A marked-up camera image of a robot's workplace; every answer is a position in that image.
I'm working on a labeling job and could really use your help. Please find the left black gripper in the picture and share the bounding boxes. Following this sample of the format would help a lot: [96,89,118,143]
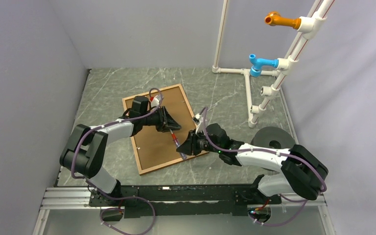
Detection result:
[141,106,182,133]

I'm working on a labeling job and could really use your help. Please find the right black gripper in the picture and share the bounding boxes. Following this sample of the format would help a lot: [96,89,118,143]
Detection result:
[177,128,221,156]

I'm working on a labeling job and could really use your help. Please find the red blue screwdriver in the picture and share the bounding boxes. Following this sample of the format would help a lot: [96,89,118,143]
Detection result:
[170,130,187,160]

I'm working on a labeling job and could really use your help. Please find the wooden picture frame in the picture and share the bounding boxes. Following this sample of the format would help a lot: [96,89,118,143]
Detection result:
[122,83,210,176]

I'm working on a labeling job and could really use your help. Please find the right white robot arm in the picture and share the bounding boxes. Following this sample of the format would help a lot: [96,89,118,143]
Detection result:
[176,123,329,203]

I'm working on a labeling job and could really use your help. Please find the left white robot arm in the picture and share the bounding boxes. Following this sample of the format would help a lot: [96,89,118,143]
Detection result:
[60,95,182,206]

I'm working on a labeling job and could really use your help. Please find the black round disc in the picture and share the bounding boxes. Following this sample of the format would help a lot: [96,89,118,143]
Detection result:
[250,126,296,149]

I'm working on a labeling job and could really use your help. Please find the blue pipe fitting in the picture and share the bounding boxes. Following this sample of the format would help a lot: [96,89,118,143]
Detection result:
[249,54,279,77]

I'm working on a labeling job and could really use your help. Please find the orange pipe fitting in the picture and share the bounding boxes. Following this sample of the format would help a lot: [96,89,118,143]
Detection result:
[264,11,302,30]

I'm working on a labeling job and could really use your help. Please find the white PVC pipe stand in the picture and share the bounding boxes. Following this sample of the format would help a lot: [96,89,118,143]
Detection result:
[211,0,335,129]

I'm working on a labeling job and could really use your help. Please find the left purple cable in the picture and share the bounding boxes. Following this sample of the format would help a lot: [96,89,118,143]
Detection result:
[70,87,165,235]

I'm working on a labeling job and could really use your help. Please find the purple cable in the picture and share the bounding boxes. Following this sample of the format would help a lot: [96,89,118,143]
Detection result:
[199,107,328,228]
[70,87,165,235]

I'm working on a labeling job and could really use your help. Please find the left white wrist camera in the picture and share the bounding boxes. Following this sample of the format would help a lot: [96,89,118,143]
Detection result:
[149,94,163,108]

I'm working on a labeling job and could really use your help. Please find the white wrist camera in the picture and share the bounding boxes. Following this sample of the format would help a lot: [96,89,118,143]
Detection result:
[192,113,204,128]
[149,94,163,108]

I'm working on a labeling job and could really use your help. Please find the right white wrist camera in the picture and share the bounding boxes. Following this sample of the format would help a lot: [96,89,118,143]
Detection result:
[192,113,204,128]

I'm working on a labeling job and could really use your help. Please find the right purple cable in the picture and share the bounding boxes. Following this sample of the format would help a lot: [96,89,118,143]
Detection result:
[199,107,328,228]

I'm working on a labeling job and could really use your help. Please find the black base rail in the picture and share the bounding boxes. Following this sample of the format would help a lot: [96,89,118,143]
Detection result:
[89,184,282,218]

